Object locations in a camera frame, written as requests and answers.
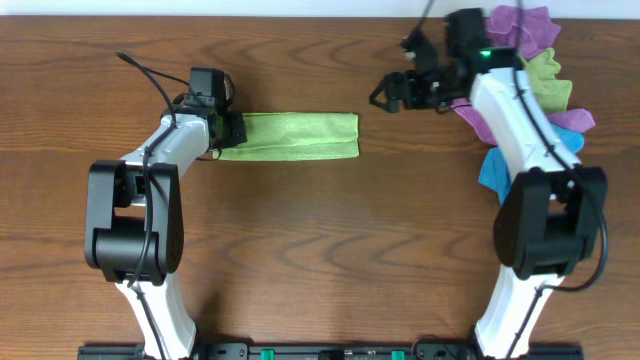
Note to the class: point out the blue microfiber cloth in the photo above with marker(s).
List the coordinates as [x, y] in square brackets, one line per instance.
[494, 172]

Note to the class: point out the green plastic clip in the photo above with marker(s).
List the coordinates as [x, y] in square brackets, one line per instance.
[267, 354]
[397, 355]

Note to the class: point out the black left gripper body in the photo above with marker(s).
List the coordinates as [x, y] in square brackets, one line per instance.
[235, 130]

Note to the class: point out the olive green crumpled cloth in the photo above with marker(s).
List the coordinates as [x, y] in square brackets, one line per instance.
[551, 93]

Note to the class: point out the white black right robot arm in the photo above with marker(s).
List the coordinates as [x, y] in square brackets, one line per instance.
[552, 216]

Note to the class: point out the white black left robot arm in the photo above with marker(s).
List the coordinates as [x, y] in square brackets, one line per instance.
[134, 232]

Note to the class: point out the light green microfiber cloth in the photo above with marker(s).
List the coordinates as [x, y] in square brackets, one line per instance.
[296, 136]

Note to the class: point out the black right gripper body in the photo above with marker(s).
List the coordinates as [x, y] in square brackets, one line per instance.
[404, 89]

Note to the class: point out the upper purple crumpled cloth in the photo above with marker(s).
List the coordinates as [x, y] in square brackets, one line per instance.
[535, 33]

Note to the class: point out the purple microfiber cloth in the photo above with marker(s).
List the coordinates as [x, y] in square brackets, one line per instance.
[577, 120]

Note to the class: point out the black aluminium mounting rail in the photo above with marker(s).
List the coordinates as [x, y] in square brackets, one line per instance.
[241, 351]

